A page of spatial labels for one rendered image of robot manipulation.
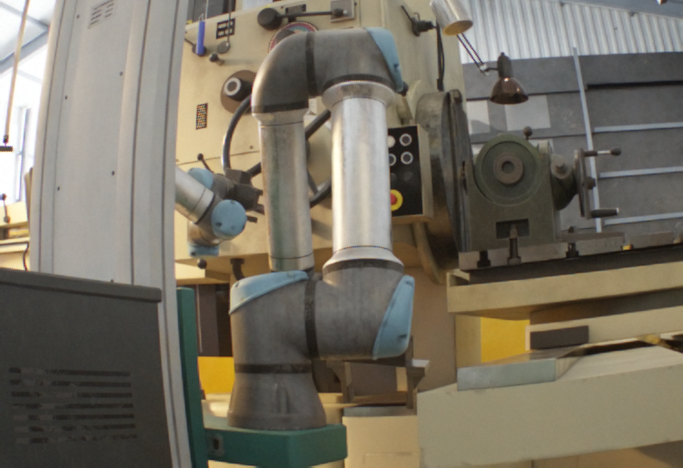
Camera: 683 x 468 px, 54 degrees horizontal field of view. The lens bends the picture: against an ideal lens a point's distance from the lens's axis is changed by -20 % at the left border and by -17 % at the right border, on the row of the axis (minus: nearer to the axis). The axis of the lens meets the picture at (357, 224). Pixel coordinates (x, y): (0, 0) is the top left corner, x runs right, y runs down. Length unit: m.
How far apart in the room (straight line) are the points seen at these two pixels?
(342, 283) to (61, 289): 0.47
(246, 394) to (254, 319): 0.11
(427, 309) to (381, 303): 1.73
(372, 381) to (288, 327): 1.78
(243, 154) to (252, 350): 1.35
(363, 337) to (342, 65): 0.42
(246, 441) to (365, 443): 1.17
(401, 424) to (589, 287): 0.68
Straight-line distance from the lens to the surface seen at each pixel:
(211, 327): 3.16
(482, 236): 2.02
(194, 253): 1.72
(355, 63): 1.25
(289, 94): 1.28
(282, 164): 1.31
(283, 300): 1.12
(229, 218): 1.59
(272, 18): 2.46
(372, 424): 2.25
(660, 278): 1.94
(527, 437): 0.97
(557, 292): 1.94
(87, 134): 1.26
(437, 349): 2.82
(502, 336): 4.55
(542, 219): 2.00
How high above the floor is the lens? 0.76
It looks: 9 degrees up
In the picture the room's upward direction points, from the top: 2 degrees counter-clockwise
